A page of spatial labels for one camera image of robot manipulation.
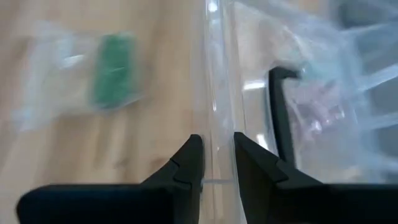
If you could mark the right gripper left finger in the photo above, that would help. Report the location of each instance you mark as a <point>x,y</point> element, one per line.
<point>140,202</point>

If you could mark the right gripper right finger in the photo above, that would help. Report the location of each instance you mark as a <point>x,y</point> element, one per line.
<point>295,202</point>

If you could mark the green elastic bandage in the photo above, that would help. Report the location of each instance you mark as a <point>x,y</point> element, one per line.
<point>115,71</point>

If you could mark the clear plastic storage box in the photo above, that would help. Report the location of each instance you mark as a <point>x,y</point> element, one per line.
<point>280,109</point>

